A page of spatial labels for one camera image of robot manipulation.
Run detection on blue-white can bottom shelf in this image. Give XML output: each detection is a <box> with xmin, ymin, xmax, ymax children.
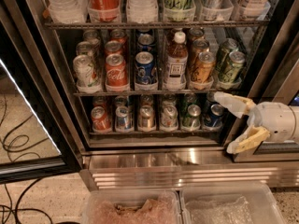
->
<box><xmin>116</xmin><ymin>105</ymin><xmax>131</xmax><ymax>130</ymax></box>

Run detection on red coke can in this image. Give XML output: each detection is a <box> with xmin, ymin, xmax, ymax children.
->
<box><xmin>106</xmin><ymin>53</ymin><xmax>128</xmax><ymax>87</ymax></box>
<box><xmin>105</xmin><ymin>40</ymin><xmax>123</xmax><ymax>56</ymax></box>
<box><xmin>110</xmin><ymin>29</ymin><xmax>127</xmax><ymax>45</ymax></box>

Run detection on green can rear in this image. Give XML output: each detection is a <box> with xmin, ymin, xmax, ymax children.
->
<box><xmin>215</xmin><ymin>38</ymin><xmax>239</xmax><ymax>72</ymax></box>

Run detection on green can front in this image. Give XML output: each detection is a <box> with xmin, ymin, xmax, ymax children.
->
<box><xmin>219</xmin><ymin>51</ymin><xmax>246</xmax><ymax>83</ymax></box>

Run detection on open fridge glass door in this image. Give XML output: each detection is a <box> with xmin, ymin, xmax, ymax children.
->
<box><xmin>0</xmin><ymin>5</ymin><xmax>81</xmax><ymax>184</ymax></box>

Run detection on white can shelf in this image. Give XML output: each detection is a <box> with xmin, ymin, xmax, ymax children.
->
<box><xmin>73</xmin><ymin>55</ymin><xmax>99</xmax><ymax>87</ymax></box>
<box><xmin>76</xmin><ymin>41</ymin><xmax>94</xmax><ymax>57</ymax></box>
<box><xmin>83</xmin><ymin>30</ymin><xmax>101</xmax><ymax>46</ymax></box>

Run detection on green can bottom shelf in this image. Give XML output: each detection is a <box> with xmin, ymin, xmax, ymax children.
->
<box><xmin>182</xmin><ymin>105</ymin><xmax>201</xmax><ymax>128</ymax></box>

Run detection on brown tea bottle white cap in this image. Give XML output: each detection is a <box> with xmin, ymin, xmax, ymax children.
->
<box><xmin>164</xmin><ymin>32</ymin><xmax>188</xmax><ymax>84</ymax></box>

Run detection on orange can rear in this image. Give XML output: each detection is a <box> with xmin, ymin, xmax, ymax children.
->
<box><xmin>187</xmin><ymin>28</ymin><xmax>205</xmax><ymax>41</ymax></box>

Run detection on yellow-white gripper finger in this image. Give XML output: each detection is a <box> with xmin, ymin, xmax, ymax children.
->
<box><xmin>214</xmin><ymin>91</ymin><xmax>256</xmax><ymax>119</ymax></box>
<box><xmin>226</xmin><ymin>125</ymin><xmax>270</xmax><ymax>154</ymax></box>

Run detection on orange can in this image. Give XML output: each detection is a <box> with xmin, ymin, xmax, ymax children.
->
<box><xmin>187</xmin><ymin>28</ymin><xmax>205</xmax><ymax>41</ymax></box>
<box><xmin>191</xmin><ymin>51</ymin><xmax>216</xmax><ymax>83</ymax></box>
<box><xmin>189</xmin><ymin>38</ymin><xmax>209</xmax><ymax>66</ymax></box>

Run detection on blue can bottom shelf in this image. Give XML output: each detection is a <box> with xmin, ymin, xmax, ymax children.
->
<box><xmin>204</xmin><ymin>104</ymin><xmax>224</xmax><ymax>127</ymax></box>

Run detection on clear water bottle top middle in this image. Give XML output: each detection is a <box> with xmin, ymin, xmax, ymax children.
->
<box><xmin>126</xmin><ymin>0</ymin><xmax>158</xmax><ymax>23</ymax></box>

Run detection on brown can bottom shelf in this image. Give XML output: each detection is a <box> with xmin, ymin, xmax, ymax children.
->
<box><xmin>139</xmin><ymin>105</ymin><xmax>154</xmax><ymax>128</ymax></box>

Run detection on blue pepsi can rear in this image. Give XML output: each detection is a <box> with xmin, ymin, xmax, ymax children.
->
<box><xmin>137</xmin><ymin>34</ymin><xmax>155</xmax><ymax>52</ymax></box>

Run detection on white-orange can bottom shelf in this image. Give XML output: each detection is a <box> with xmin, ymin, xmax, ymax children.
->
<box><xmin>162</xmin><ymin>105</ymin><xmax>178</xmax><ymax>128</ymax></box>

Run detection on blue pepsi can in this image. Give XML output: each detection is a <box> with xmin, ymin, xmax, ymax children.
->
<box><xmin>135</xmin><ymin>51</ymin><xmax>156</xmax><ymax>85</ymax></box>
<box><xmin>137</xmin><ymin>34</ymin><xmax>155</xmax><ymax>52</ymax></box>

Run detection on clear water bottle top left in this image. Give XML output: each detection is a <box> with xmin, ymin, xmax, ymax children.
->
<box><xmin>49</xmin><ymin>0</ymin><xmax>89</xmax><ymax>24</ymax></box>

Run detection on clear bin with brown wrap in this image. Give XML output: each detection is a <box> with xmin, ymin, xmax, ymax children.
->
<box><xmin>81</xmin><ymin>189</ymin><xmax>182</xmax><ymax>224</ymax></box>

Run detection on white can front middle shelf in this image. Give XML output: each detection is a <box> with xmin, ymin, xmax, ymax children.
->
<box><xmin>73</xmin><ymin>55</ymin><xmax>99</xmax><ymax>87</ymax></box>

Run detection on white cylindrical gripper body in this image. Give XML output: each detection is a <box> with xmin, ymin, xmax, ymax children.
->
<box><xmin>248</xmin><ymin>102</ymin><xmax>296</xmax><ymax>143</ymax></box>

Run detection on black floor cables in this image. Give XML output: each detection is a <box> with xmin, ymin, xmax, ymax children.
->
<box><xmin>0</xmin><ymin>93</ymin><xmax>54</xmax><ymax>224</ymax></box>

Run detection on blue pepsi can front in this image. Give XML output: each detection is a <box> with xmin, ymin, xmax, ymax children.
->
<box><xmin>135</xmin><ymin>51</ymin><xmax>156</xmax><ymax>85</ymax></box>

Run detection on clear water bottle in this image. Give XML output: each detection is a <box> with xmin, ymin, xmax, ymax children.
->
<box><xmin>49</xmin><ymin>0</ymin><xmax>89</xmax><ymax>24</ymax></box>
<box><xmin>126</xmin><ymin>0</ymin><xmax>158</xmax><ymax>23</ymax></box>

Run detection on clear bin with bubble wrap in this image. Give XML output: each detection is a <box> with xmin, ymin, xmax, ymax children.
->
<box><xmin>179</xmin><ymin>182</ymin><xmax>286</xmax><ymax>224</ymax></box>

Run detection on red can bottom shelf front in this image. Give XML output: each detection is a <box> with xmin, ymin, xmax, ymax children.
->
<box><xmin>91</xmin><ymin>106</ymin><xmax>111</xmax><ymax>131</ymax></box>

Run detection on white can rear middle shelf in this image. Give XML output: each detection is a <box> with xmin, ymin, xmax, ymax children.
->
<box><xmin>83</xmin><ymin>30</ymin><xmax>101</xmax><ymax>46</ymax></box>

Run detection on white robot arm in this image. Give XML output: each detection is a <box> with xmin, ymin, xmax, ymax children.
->
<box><xmin>213</xmin><ymin>91</ymin><xmax>299</xmax><ymax>154</ymax></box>

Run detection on orange can front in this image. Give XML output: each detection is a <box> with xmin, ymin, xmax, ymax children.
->
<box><xmin>191</xmin><ymin>51</ymin><xmax>216</xmax><ymax>83</ymax></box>

